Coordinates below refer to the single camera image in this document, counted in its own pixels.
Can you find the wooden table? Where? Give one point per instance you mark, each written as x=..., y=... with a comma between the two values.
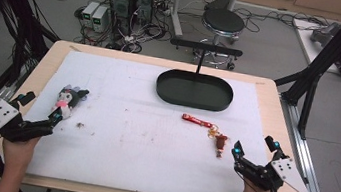
x=270, y=100

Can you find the white table mat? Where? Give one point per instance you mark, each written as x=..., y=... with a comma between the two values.
x=150, y=153

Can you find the black hanger stand with tray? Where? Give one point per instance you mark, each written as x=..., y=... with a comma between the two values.
x=194, y=91

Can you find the black round stool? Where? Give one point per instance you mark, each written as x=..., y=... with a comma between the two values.
x=223, y=21

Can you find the white desk leg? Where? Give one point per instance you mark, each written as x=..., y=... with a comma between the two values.
x=178, y=6

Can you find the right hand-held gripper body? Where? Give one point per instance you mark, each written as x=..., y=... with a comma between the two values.
x=285, y=171

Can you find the grey power supply unit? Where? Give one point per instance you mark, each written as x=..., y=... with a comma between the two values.
x=99, y=18
x=89, y=12

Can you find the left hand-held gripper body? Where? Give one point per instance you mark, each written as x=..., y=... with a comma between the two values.
x=4, y=116

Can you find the person's left hand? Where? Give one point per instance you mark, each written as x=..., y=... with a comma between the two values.
x=18, y=153

